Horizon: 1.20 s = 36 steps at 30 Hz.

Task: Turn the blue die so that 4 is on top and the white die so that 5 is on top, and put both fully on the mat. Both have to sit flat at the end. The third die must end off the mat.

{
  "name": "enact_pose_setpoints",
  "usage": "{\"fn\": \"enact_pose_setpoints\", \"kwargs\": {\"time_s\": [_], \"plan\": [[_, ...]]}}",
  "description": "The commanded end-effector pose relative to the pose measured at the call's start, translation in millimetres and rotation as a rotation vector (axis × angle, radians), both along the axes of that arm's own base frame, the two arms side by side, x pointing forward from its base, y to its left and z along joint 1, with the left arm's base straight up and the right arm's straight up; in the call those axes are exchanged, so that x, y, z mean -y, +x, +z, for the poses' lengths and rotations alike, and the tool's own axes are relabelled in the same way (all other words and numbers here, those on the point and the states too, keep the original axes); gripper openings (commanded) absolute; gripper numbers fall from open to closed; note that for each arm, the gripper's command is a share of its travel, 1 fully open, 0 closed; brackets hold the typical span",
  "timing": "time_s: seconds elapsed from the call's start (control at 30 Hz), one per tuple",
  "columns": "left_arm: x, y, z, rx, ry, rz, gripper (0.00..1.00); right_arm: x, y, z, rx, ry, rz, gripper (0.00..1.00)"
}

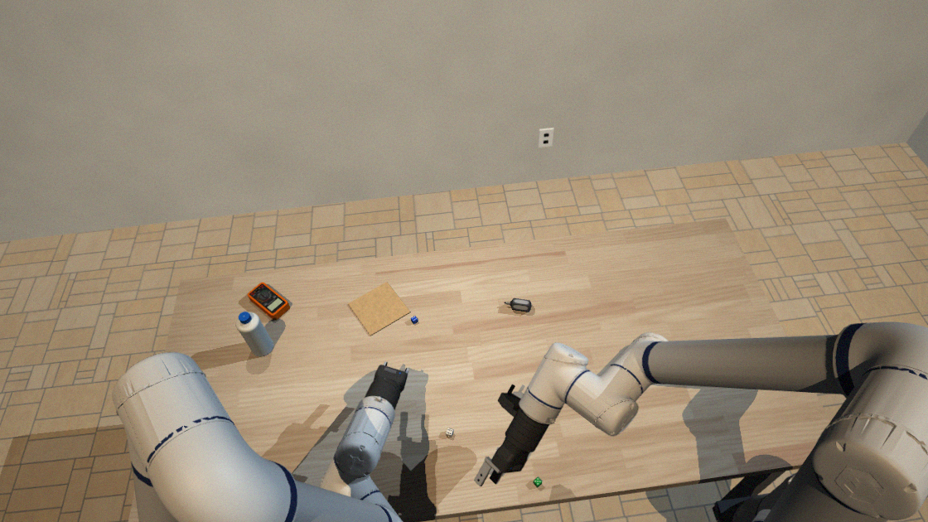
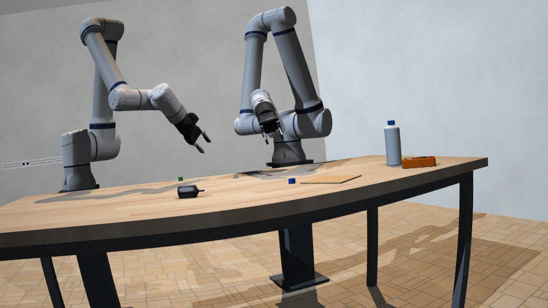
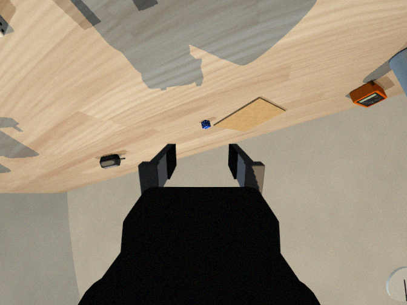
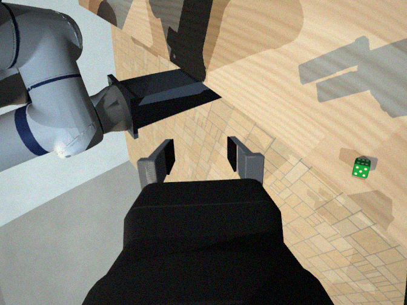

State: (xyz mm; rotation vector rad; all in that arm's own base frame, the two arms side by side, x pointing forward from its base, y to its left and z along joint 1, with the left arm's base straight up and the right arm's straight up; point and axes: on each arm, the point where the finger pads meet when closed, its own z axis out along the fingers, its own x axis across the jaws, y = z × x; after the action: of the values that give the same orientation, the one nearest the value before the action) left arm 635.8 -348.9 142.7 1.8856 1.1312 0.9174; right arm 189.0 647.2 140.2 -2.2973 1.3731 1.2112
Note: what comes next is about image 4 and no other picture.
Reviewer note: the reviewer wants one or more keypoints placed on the green die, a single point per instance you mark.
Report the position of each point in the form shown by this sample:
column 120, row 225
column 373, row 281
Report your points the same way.
column 361, row 168

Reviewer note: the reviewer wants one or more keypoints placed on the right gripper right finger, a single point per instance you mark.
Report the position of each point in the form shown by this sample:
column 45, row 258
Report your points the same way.
column 248, row 164

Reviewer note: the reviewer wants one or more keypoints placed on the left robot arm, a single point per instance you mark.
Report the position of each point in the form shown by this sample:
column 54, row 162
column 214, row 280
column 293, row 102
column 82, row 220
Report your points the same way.
column 39, row 48

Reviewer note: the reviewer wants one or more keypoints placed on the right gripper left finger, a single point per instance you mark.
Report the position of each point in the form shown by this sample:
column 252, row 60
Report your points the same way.
column 158, row 165

